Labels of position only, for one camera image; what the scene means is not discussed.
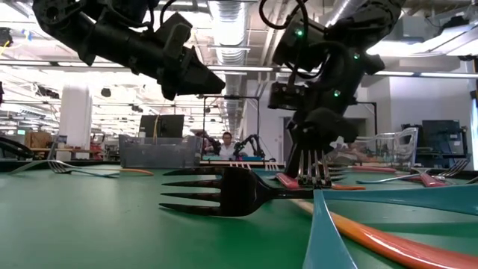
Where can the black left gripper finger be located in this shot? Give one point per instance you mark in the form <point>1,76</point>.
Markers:
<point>199,63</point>
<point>198,84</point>

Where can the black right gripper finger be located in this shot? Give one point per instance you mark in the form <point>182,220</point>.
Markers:
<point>305,157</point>
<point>293,164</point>

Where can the background black robot arm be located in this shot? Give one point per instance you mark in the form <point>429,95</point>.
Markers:
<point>254,143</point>

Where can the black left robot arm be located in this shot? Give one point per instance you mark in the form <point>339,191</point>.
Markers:
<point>93,37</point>

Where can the background dark robot arm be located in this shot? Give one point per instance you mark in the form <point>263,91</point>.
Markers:
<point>211,142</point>

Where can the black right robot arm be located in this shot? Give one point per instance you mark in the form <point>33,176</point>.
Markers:
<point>351,22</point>

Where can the ceiling light strip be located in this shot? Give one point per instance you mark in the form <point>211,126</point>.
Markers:
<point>429,74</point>
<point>239,68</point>

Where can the black monitor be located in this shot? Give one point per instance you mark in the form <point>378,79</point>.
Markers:
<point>147,126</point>
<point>170,126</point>

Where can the black ceiling dome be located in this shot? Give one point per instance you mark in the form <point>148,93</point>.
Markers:
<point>106,92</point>

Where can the person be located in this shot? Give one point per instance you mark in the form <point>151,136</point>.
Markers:
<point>227,149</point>

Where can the grey translucent plastic bin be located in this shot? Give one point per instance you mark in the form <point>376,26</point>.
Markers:
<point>160,153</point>

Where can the clear plastic bin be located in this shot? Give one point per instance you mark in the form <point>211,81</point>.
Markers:
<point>403,149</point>

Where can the white round pillar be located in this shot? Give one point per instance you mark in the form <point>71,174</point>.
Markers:
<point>74,123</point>

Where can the dark monitor on desk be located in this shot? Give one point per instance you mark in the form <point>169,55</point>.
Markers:
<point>442,136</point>

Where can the cardboard box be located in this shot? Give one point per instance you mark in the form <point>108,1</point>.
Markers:
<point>37,140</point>

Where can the black stand frame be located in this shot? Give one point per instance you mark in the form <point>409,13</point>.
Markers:
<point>367,102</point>
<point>231,97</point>

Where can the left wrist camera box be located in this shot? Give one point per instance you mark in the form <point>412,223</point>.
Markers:
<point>175,35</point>

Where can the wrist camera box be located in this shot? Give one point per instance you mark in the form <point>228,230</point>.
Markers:
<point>285,96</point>
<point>175,35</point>

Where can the silver air duct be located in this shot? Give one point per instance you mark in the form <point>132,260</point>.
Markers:
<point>228,33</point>

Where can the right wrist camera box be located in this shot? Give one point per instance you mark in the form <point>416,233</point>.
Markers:
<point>285,96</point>

